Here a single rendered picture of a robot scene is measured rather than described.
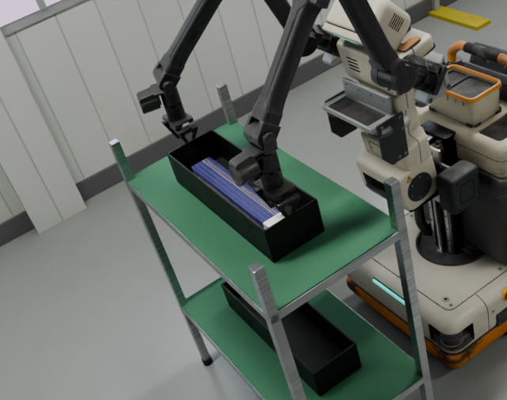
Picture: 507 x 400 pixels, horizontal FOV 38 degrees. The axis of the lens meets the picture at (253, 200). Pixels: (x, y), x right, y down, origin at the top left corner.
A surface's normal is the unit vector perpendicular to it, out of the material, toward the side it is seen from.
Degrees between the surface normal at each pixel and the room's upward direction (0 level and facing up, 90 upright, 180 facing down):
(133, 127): 90
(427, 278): 0
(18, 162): 90
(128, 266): 0
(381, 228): 0
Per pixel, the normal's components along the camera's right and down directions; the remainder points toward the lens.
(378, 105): -0.81, 0.49
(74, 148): 0.51, 0.40
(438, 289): -0.24, -0.78
